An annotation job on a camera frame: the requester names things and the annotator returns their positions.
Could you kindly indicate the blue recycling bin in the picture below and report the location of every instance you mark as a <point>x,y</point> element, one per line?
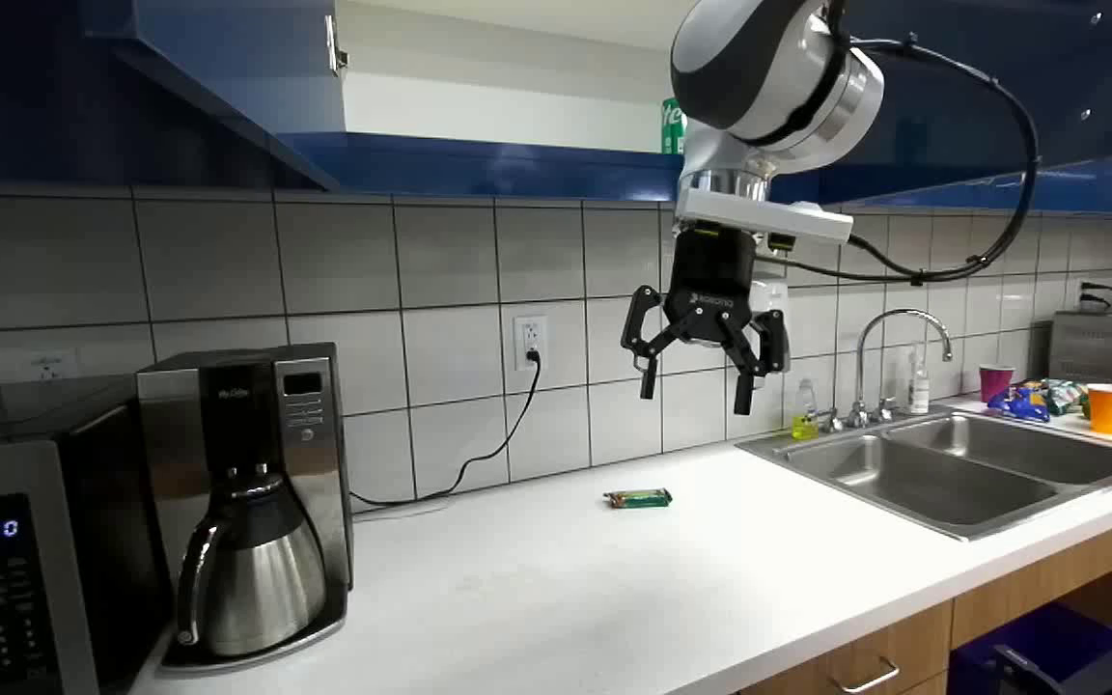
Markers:
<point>1049,649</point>

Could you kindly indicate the orange plastic cup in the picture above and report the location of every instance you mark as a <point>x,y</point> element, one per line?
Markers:
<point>1096,407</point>

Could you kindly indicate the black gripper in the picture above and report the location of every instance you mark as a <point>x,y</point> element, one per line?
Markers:
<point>708,299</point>

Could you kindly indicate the steel black coffee maker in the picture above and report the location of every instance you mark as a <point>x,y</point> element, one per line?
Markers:
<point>243,456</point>

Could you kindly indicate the purple plastic cup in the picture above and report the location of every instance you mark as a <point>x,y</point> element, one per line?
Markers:
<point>992,382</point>

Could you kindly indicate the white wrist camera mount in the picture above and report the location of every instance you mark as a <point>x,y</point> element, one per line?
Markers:
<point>727,183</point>

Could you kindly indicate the white wall outlet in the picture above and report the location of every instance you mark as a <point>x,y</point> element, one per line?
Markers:
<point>530,336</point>

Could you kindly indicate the black microwave oven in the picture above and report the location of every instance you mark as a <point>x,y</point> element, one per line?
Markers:
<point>81,578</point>

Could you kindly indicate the wooden drawer with handle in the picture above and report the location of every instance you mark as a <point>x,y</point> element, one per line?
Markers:
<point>903,656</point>

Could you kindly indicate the yellow soap bottle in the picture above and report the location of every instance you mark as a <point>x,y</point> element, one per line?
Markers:
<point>804,421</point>

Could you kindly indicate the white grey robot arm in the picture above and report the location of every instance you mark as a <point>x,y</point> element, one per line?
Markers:
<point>771,88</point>

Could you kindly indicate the blue upper cupboard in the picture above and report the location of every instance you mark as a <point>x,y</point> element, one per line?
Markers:
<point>562,99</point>

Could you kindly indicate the chrome gooseneck faucet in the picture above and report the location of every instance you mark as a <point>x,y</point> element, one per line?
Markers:
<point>890,382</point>

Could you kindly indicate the stainless double sink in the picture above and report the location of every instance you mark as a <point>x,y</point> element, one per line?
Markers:
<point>962,477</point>

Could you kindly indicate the colourful snack wrappers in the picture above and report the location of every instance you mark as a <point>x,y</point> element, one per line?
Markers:
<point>1041,399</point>

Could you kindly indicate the steel coffee carafe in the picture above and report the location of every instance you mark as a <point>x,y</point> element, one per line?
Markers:
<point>253,571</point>

